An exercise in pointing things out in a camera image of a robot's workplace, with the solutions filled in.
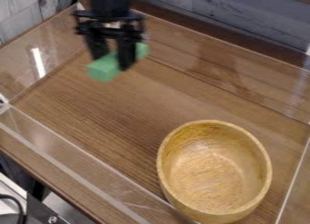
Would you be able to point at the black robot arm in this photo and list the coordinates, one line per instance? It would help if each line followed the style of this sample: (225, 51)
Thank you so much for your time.
(109, 8)

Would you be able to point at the brown wooden bowl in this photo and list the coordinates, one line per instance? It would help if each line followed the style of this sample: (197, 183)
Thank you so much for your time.
(213, 170)

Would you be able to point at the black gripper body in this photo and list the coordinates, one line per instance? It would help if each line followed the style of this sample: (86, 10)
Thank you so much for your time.
(127, 26)

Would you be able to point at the clear acrylic tray wall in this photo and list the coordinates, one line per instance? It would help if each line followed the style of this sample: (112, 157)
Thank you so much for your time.
(85, 136)

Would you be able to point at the green rectangular block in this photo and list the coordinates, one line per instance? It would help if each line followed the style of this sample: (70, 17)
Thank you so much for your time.
(105, 68)

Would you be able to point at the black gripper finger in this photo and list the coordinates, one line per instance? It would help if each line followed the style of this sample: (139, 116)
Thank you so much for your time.
(96, 44)
(127, 49)

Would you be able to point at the black equipment under table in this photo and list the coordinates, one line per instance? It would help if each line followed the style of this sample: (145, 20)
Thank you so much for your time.
(33, 213)

